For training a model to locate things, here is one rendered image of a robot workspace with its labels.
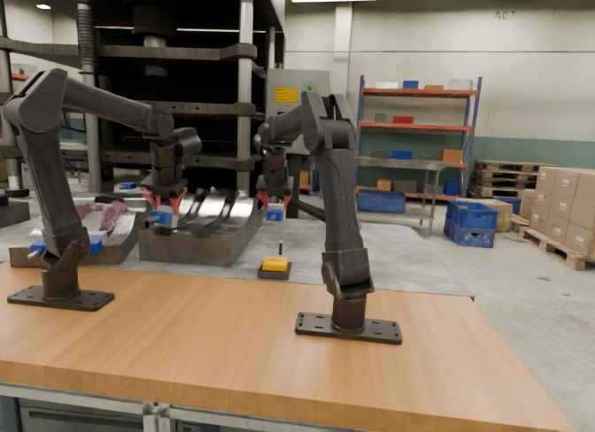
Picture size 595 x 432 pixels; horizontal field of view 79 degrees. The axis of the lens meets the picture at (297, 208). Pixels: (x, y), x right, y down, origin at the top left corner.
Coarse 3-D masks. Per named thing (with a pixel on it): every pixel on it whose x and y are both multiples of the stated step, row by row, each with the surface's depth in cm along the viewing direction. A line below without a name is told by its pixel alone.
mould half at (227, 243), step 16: (208, 208) 122; (240, 208) 122; (256, 208) 131; (192, 224) 108; (224, 224) 110; (240, 224) 111; (256, 224) 133; (144, 240) 99; (160, 240) 99; (176, 240) 98; (192, 240) 98; (208, 240) 97; (224, 240) 97; (240, 240) 108; (144, 256) 100; (160, 256) 100; (176, 256) 99; (192, 256) 99; (208, 256) 98; (224, 256) 98
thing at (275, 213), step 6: (270, 204) 107; (276, 204) 108; (282, 204) 108; (270, 210) 106; (276, 210) 106; (282, 210) 107; (270, 216) 104; (276, 216) 104; (282, 216) 108; (276, 222) 108; (282, 222) 108
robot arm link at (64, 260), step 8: (72, 240) 73; (80, 240) 73; (72, 248) 72; (80, 248) 73; (48, 256) 76; (56, 256) 77; (64, 256) 71; (72, 256) 73; (80, 256) 74; (48, 264) 73; (56, 264) 72; (64, 264) 72; (72, 264) 73
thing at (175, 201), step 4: (152, 188) 91; (184, 188) 97; (152, 192) 92; (156, 192) 92; (160, 192) 92; (164, 192) 92; (168, 192) 91; (184, 192) 96; (160, 196) 92; (164, 196) 92; (168, 196) 92; (172, 196) 92; (176, 196) 92; (180, 196) 94; (172, 200) 93; (176, 200) 92; (180, 200) 98; (172, 204) 94; (176, 204) 94; (180, 204) 99; (176, 208) 97; (176, 212) 98
